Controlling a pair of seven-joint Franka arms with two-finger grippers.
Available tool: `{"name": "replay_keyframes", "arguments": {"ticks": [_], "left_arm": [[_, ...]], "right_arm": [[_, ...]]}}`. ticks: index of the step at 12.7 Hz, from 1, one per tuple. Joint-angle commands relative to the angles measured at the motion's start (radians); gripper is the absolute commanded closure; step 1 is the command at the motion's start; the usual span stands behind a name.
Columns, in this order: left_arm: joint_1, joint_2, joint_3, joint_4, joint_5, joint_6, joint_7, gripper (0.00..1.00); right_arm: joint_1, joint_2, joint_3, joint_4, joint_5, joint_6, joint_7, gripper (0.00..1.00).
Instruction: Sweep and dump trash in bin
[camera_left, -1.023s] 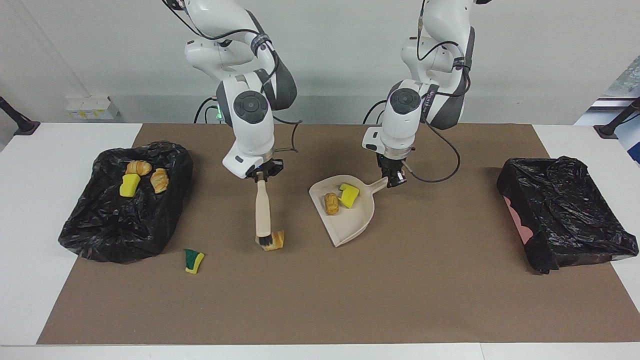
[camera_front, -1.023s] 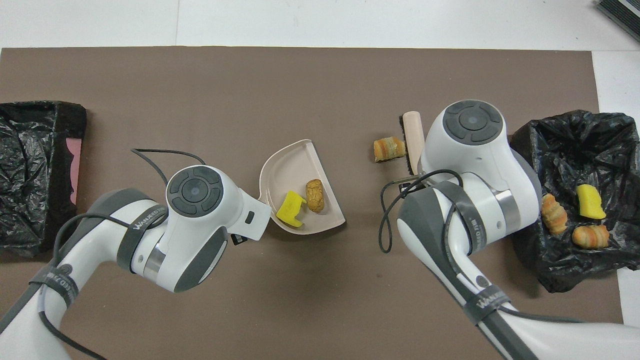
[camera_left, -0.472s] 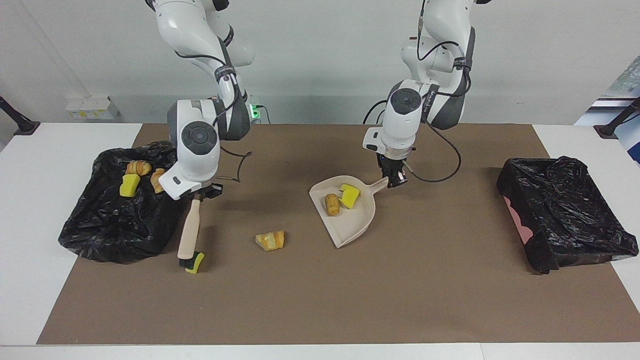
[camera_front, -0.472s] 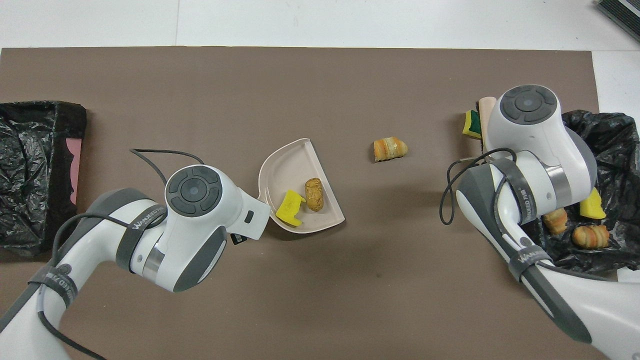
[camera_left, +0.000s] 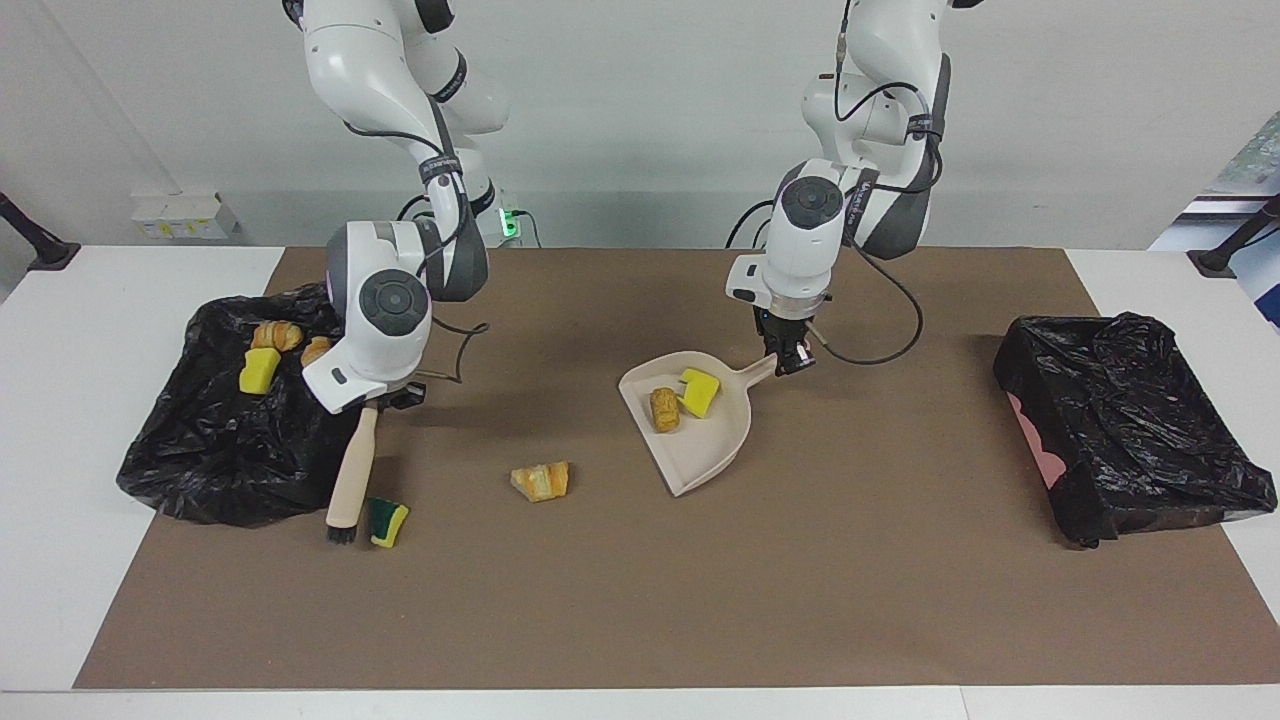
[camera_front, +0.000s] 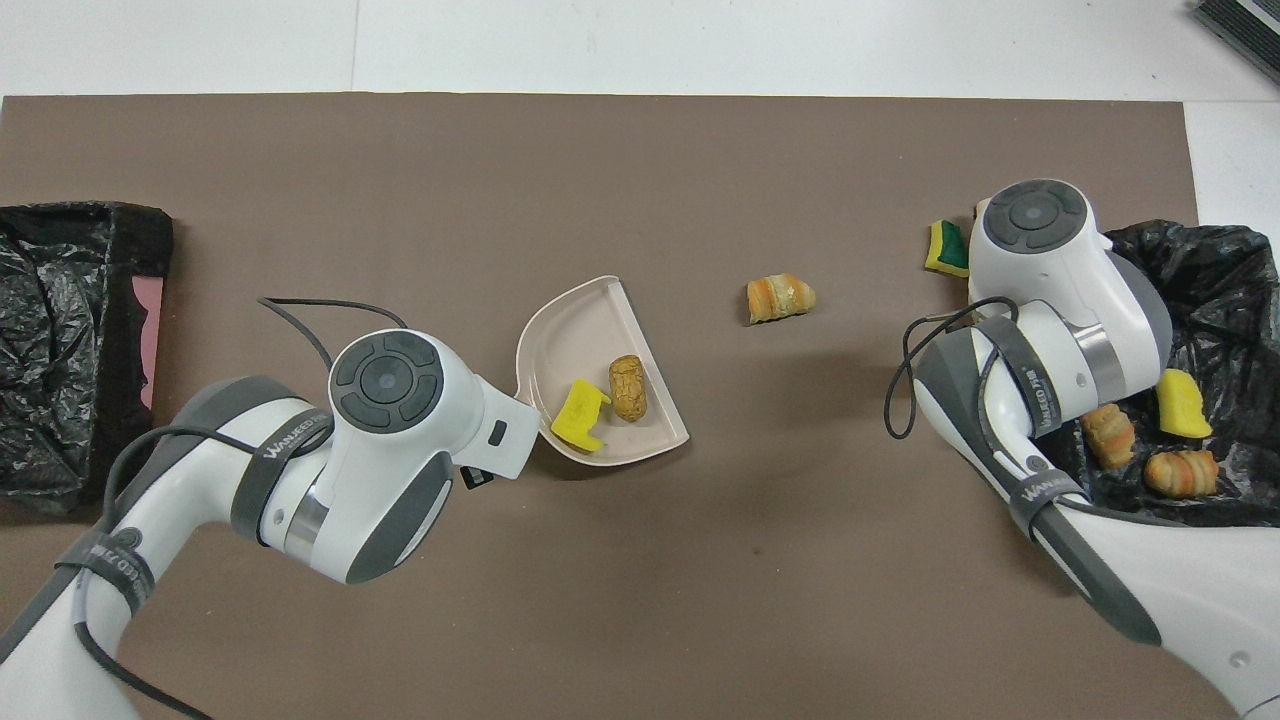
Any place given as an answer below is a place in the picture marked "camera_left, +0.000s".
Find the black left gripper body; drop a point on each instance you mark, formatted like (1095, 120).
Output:
(792, 320)

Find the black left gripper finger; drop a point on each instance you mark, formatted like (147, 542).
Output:
(775, 348)
(800, 358)

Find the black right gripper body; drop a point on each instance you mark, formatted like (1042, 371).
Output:
(402, 395)

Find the yellow notched sponge piece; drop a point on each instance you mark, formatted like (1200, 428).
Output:
(699, 392)

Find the beige hand brush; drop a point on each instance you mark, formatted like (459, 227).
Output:
(352, 470)

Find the toy croissant piece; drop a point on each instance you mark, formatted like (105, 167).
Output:
(541, 480)
(277, 335)
(316, 350)

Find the beige plastic dustpan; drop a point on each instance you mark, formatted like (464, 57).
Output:
(700, 450)

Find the brown bread roll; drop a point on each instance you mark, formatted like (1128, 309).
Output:
(664, 409)

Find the green yellow sponge piece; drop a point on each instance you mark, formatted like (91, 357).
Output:
(388, 521)
(259, 370)

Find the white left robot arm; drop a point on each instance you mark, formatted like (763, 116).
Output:
(810, 230)

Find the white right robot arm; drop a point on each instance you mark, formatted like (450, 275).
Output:
(385, 300)

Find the black bag covered bin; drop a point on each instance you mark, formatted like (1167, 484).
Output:
(200, 450)

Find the black bag lined pink bin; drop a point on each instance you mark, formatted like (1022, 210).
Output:
(1130, 420)

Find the brown table mat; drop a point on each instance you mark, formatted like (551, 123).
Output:
(600, 600)

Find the black stand clamp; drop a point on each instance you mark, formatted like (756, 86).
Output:
(1215, 262)
(45, 255)

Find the blue white printed panel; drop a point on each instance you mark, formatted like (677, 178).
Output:
(1250, 170)

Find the white wall socket box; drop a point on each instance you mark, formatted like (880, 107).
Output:
(185, 215)

